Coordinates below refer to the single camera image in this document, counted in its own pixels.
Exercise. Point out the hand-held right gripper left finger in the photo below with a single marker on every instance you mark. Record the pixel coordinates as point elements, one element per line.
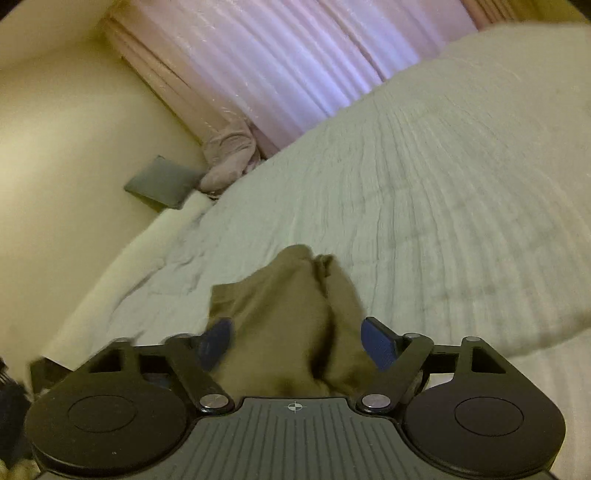
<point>217,344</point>

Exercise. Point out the sheer pale curtain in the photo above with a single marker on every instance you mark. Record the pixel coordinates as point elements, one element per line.
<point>286,60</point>

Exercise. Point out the grey pillow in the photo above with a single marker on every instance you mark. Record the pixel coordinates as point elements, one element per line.
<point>159,182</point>

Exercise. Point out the pink drape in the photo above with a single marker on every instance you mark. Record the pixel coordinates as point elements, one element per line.
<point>226,154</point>

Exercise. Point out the white quilted bedspread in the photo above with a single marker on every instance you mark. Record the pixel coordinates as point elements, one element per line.
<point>392,184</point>

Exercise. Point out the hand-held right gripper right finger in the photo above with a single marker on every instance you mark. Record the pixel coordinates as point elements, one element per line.
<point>376,344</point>

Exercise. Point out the khaki pants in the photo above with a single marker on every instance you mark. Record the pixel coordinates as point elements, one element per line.
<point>286,323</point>

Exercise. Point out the dark cloth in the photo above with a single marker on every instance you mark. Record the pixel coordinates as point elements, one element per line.
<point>11,415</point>

